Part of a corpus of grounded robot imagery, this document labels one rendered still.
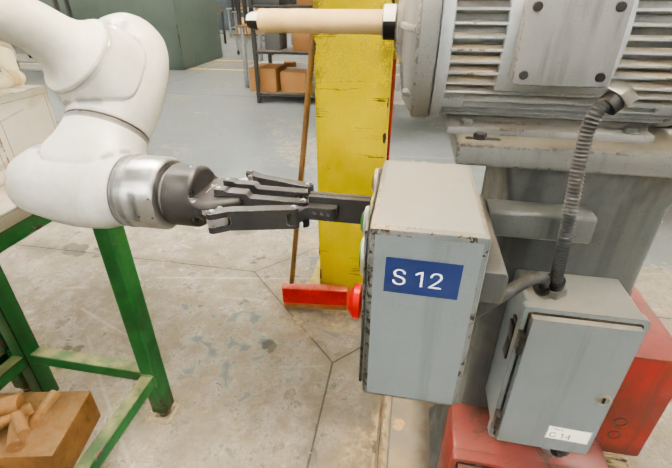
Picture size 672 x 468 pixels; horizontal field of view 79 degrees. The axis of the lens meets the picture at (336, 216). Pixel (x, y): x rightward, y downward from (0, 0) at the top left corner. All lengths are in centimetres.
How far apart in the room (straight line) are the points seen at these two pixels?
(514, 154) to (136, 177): 45
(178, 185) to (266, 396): 124
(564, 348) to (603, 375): 7
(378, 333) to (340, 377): 128
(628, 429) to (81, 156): 94
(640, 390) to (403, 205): 60
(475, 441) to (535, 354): 25
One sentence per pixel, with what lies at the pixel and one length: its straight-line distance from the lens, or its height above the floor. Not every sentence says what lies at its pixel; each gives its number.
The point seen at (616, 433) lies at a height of 61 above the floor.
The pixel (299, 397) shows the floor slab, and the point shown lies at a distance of 162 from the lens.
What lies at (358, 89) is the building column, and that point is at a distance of 155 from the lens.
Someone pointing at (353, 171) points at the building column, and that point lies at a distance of 164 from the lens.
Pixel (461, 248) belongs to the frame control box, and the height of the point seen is 111.
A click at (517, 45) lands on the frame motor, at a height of 124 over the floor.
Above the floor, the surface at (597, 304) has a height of 93.
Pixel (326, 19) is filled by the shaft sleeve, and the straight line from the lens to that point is 63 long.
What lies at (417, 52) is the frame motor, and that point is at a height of 123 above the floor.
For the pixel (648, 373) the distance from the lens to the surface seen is 85.
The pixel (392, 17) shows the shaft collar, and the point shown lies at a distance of 61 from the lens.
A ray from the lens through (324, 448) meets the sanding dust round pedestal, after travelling 151.
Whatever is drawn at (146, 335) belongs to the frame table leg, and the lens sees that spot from 140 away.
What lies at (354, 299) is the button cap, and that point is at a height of 99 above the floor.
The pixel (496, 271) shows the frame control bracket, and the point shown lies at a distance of 44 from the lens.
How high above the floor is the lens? 128
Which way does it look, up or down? 28 degrees down
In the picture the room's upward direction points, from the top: straight up
